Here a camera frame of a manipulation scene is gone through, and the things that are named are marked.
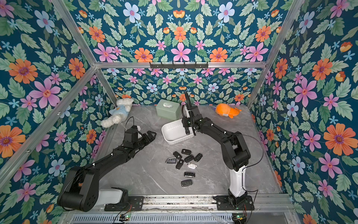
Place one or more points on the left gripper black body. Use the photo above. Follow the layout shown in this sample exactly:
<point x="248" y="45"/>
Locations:
<point x="141" y="143"/>

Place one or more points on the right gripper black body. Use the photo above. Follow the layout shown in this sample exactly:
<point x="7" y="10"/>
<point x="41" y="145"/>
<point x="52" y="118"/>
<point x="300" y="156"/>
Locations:
<point x="189" y="122"/>

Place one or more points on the white storage box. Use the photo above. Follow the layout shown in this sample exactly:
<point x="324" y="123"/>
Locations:
<point x="174" y="132"/>

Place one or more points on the silver trimmed car key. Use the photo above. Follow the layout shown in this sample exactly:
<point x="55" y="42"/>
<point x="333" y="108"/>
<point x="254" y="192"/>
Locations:
<point x="171" y="160"/>

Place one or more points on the black VW car key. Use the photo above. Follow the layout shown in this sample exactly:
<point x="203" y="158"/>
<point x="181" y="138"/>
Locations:
<point x="179" y="165"/>

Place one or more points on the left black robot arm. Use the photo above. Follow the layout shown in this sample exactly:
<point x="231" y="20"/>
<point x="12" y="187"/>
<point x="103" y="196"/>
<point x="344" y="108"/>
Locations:
<point x="80" y="190"/>

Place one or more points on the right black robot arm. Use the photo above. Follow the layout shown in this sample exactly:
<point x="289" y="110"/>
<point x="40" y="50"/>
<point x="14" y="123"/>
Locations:
<point x="235" y="152"/>

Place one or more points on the green tissue box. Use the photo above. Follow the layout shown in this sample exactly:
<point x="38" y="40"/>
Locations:
<point x="168" y="109"/>

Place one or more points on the black car key middle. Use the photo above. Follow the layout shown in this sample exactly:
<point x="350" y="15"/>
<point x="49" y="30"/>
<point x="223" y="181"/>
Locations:
<point x="186" y="152"/>

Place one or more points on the black car key right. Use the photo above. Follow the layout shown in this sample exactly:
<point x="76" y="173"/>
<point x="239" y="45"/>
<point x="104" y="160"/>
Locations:
<point x="198" y="157"/>

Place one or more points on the white car key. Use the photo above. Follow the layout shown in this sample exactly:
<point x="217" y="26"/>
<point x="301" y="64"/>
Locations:
<point x="192" y="165"/>

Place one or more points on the black car key lower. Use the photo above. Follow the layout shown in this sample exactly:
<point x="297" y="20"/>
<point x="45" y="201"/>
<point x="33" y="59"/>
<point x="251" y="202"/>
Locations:
<point x="189" y="174"/>

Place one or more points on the black car key bottom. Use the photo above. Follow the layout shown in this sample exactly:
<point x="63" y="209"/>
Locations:
<point x="186" y="183"/>

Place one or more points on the orange plush toy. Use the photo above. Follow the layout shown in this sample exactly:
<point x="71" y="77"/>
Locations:
<point x="227" y="111"/>

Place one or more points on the white teddy bear plush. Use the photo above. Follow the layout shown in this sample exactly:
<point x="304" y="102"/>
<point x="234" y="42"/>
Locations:
<point x="119" y="113"/>

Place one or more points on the white perforated vent strip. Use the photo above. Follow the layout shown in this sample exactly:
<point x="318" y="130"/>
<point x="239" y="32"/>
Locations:
<point x="154" y="218"/>

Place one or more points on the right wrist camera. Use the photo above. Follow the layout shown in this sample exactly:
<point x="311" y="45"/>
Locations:
<point x="191" y="107"/>

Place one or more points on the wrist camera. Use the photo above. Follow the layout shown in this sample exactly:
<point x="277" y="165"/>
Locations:
<point x="191" y="107"/>
<point x="131" y="137"/>

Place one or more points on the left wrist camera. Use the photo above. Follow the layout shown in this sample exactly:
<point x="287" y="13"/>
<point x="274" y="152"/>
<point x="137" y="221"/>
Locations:
<point x="131" y="137"/>

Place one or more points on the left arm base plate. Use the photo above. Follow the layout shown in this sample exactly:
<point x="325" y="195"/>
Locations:
<point x="135" y="203"/>

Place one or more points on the black hook rail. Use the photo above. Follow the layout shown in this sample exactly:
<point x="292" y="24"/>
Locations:
<point x="184" y="65"/>

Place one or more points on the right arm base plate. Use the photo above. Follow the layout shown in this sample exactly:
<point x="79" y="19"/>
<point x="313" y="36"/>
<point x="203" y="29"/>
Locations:
<point x="223" y="204"/>

